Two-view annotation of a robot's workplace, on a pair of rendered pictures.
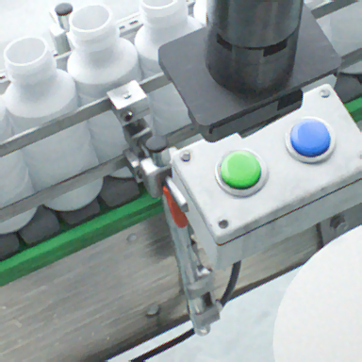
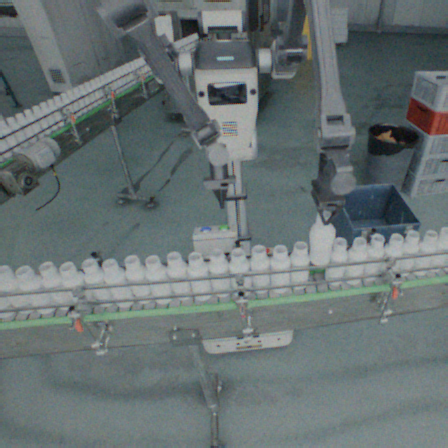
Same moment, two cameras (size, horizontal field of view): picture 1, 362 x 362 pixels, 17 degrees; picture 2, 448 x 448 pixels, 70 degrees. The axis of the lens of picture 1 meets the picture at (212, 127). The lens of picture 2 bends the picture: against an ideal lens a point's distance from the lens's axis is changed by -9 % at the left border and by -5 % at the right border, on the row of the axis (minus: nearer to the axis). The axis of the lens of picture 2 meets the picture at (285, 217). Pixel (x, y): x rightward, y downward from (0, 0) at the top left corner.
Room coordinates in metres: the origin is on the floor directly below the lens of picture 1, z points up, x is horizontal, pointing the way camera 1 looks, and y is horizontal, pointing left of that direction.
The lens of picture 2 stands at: (1.43, 0.31, 1.82)
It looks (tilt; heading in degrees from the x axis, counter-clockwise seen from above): 39 degrees down; 189
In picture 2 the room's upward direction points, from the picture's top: 2 degrees clockwise
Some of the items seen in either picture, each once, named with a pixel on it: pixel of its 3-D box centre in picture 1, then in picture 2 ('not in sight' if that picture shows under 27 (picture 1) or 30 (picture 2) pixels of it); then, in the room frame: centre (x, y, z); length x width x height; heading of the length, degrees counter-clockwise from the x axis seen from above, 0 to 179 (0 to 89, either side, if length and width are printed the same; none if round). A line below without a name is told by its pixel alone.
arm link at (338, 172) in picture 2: not in sight; (338, 158); (0.76, 0.32, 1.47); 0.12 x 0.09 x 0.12; 19
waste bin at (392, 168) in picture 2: not in sight; (386, 164); (-1.39, 0.82, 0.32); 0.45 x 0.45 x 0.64
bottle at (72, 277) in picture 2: not in sight; (77, 286); (0.95, -0.37, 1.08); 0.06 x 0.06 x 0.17
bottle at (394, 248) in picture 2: not in sight; (391, 257); (0.65, 0.53, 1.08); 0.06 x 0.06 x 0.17
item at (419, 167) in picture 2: not in sight; (433, 156); (-1.67, 1.31, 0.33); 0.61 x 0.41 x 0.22; 115
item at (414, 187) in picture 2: not in sight; (427, 175); (-1.66, 1.31, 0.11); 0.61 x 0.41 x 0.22; 114
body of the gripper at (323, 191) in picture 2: not in sight; (328, 183); (0.72, 0.30, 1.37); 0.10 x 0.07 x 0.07; 19
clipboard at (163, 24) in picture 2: not in sight; (163, 28); (-2.66, -1.88, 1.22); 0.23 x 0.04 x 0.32; 90
